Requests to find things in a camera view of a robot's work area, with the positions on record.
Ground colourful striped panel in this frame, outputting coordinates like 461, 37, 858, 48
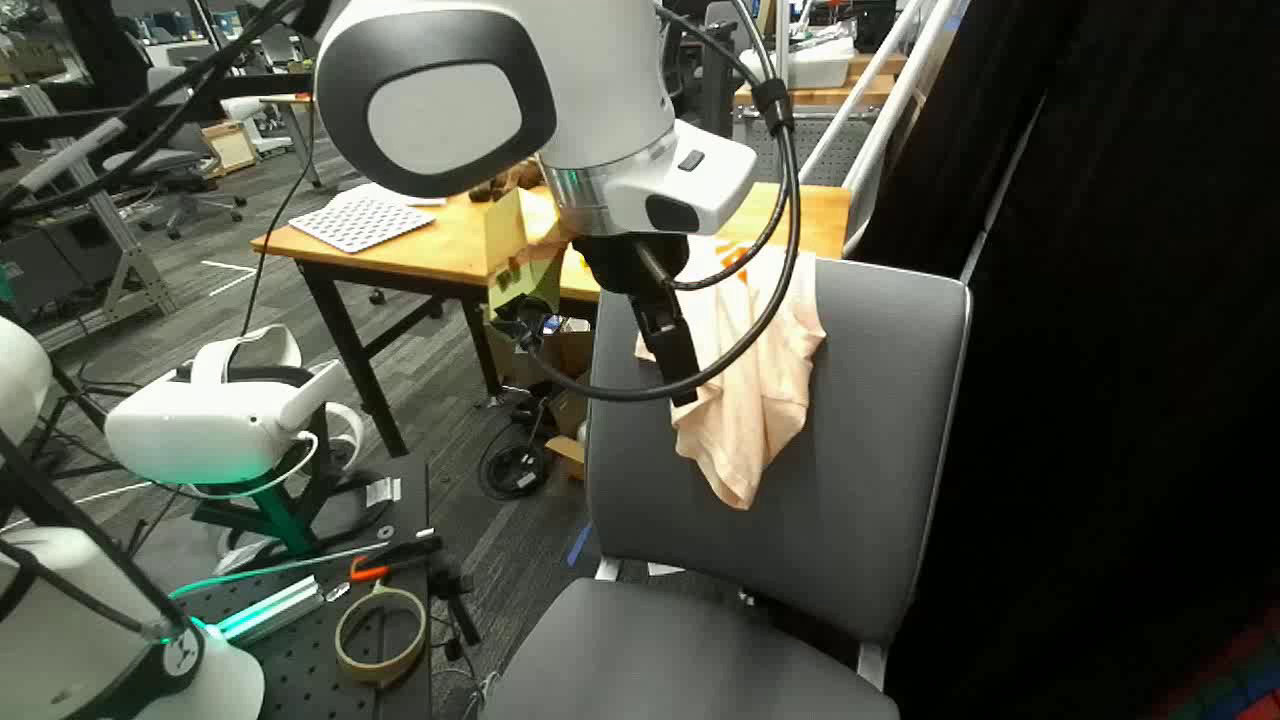
1155, 604, 1280, 720

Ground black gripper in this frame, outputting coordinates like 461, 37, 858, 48
570, 227, 706, 408

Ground white keyboard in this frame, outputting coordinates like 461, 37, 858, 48
284, 186, 438, 261

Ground grey fabric chair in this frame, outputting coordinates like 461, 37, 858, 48
474, 251, 976, 720

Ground black wheeled device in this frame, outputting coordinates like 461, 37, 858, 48
474, 394, 561, 504

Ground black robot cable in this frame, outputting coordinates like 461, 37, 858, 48
483, 0, 806, 408

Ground yellow green box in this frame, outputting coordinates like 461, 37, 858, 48
483, 186, 569, 320

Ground beige tape roll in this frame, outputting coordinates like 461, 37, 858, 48
327, 582, 432, 691

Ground black tripod pole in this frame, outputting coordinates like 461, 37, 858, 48
0, 432, 209, 674

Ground wooden table with black legs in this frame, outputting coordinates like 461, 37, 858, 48
252, 178, 855, 463

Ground orange handled tool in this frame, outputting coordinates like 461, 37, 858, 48
324, 530, 446, 591

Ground black curtain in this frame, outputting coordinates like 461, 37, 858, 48
852, 0, 1280, 720

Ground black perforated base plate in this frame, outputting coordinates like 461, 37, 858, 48
163, 458, 451, 720

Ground white rounded camera stand base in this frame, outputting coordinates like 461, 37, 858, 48
0, 519, 268, 720

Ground white metal frame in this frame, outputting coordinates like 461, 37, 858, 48
795, 0, 976, 257

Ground peach pink shirt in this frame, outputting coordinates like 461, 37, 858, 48
635, 238, 831, 518

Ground teal bar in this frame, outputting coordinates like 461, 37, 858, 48
167, 555, 334, 647

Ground black crossed poles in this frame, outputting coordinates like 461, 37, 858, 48
0, 0, 334, 225

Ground white VR headset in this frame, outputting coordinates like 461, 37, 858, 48
100, 323, 368, 494

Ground grey office chair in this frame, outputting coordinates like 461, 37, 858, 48
52, 117, 256, 248

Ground cardboard box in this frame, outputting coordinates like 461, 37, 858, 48
486, 307, 601, 405

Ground green headset stand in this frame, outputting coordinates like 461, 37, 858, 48
193, 472, 371, 566

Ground white rounded object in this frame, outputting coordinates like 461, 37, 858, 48
0, 316, 54, 448

